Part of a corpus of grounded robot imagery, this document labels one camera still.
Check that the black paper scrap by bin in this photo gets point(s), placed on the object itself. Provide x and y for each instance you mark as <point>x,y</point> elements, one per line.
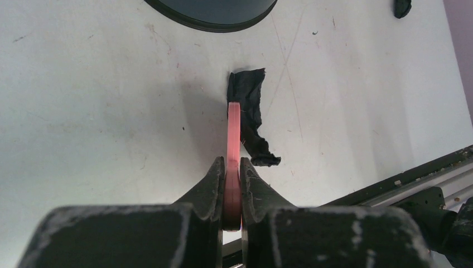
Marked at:
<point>245,88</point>

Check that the aluminium front rail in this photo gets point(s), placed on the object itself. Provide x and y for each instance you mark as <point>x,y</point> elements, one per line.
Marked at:
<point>449,188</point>

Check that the pink hand brush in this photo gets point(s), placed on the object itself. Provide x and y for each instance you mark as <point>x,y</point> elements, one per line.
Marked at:
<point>232,208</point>

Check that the black paper scrap right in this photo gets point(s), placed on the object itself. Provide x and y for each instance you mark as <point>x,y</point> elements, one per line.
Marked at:
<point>401,8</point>

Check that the dark blue gold-rimmed bin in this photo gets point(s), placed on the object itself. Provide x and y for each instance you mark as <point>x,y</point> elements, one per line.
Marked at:
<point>217,16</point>

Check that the black mounting base plate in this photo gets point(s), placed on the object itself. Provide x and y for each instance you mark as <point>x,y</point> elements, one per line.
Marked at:
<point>233,252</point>

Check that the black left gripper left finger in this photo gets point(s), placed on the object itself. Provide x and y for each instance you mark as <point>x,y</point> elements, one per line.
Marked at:
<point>186,233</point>

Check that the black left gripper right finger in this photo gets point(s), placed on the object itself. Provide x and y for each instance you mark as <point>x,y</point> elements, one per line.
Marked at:
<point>278,234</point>

